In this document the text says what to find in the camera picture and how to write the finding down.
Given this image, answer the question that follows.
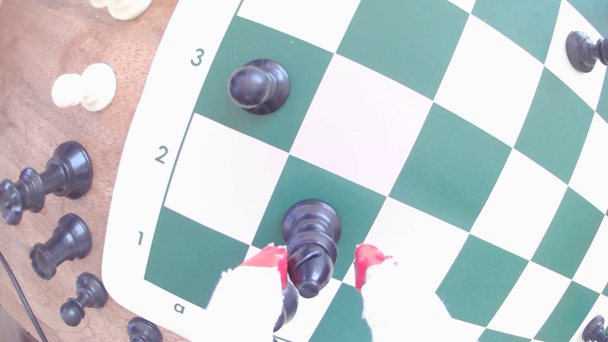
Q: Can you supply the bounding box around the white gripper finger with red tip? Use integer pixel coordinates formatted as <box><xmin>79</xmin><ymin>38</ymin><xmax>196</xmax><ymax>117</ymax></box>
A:
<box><xmin>354</xmin><ymin>244</ymin><xmax>457</xmax><ymax>342</ymax></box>
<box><xmin>206</xmin><ymin>244</ymin><xmax>290</xmax><ymax>342</ymax></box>

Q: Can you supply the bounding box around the black chess bishop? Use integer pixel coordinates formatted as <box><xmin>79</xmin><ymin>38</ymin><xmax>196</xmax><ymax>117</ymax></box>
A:
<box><xmin>282</xmin><ymin>199</ymin><xmax>343</xmax><ymax>299</ymax></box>

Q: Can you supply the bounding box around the black chess king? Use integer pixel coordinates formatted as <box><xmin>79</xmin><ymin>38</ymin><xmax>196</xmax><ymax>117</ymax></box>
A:
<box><xmin>273</xmin><ymin>280</ymin><xmax>300</xmax><ymax>333</ymax></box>

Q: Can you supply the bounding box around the black chess piece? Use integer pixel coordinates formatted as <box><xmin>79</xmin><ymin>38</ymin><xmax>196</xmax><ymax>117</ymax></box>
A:
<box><xmin>127</xmin><ymin>317</ymin><xmax>163</xmax><ymax>342</ymax></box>

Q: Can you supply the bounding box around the black chess pawn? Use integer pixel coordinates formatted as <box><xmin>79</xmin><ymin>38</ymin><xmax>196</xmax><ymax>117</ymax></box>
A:
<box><xmin>227</xmin><ymin>59</ymin><xmax>291</xmax><ymax>116</ymax></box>
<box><xmin>565</xmin><ymin>30</ymin><xmax>608</xmax><ymax>73</ymax></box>
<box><xmin>582</xmin><ymin>315</ymin><xmax>608</xmax><ymax>342</ymax></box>
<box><xmin>60</xmin><ymin>272</ymin><xmax>109</xmax><ymax>327</ymax></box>

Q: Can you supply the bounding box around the black chess rook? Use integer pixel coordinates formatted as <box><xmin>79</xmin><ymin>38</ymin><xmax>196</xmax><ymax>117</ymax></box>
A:
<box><xmin>29</xmin><ymin>213</ymin><xmax>93</xmax><ymax>281</ymax></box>

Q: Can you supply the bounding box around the black chess queen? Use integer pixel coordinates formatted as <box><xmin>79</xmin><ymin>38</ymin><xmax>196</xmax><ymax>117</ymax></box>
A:
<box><xmin>0</xmin><ymin>141</ymin><xmax>94</xmax><ymax>226</ymax></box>

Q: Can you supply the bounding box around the white chess pawn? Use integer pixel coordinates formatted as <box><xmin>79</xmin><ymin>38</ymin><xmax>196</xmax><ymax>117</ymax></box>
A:
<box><xmin>51</xmin><ymin>63</ymin><xmax>117</xmax><ymax>113</ymax></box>

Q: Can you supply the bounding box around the white chess bishop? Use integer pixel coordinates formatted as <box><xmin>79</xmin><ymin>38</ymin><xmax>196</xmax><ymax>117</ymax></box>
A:
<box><xmin>89</xmin><ymin>0</ymin><xmax>154</xmax><ymax>21</ymax></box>

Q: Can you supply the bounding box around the green white chessboard mat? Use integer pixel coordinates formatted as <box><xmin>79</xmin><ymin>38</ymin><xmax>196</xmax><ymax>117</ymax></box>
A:
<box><xmin>101</xmin><ymin>0</ymin><xmax>608</xmax><ymax>342</ymax></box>

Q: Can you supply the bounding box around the black cable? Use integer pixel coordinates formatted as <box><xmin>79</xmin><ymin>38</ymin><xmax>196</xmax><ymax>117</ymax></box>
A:
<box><xmin>0</xmin><ymin>251</ymin><xmax>49</xmax><ymax>342</ymax></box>

